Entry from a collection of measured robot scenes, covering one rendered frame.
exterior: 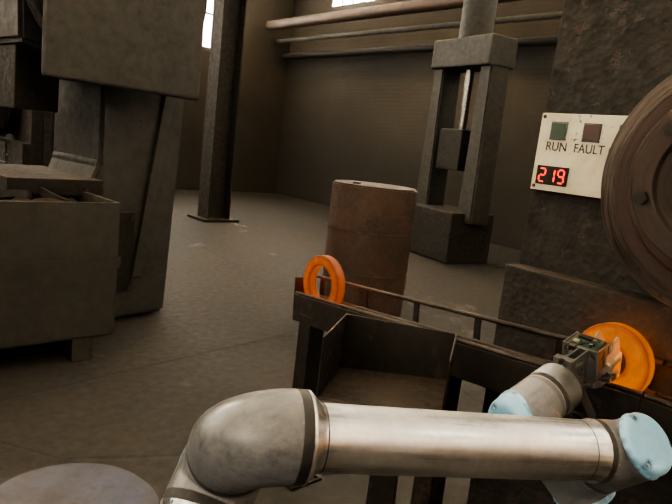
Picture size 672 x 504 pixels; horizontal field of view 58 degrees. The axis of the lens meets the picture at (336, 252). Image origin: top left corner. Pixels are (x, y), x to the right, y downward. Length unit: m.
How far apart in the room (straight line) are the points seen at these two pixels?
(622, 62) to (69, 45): 2.29
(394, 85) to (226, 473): 9.76
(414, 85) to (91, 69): 7.48
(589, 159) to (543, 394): 0.60
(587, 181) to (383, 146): 8.96
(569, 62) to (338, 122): 9.82
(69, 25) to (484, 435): 2.60
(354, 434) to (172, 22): 2.77
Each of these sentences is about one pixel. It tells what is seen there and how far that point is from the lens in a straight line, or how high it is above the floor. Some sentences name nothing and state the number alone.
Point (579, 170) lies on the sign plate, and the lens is 1.48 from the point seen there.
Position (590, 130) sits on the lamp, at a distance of 1.48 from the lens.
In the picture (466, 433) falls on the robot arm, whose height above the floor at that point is 0.76.
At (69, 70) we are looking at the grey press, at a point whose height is 1.30.
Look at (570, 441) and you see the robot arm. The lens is 0.92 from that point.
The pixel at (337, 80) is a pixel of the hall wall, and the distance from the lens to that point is 11.44.
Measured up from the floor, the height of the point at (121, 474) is 0.43.
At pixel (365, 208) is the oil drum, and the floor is 0.74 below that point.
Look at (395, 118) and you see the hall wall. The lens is 10.22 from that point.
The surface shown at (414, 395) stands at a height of 0.60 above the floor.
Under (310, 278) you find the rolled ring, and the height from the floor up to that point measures 0.68.
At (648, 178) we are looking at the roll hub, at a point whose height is 1.11.
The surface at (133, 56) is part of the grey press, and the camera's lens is 3.17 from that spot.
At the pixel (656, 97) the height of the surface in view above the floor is 1.26.
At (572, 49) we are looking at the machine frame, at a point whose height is 1.39.
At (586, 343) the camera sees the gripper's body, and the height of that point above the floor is 0.80.
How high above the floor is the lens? 1.11
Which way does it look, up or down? 10 degrees down
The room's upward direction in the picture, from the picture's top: 7 degrees clockwise
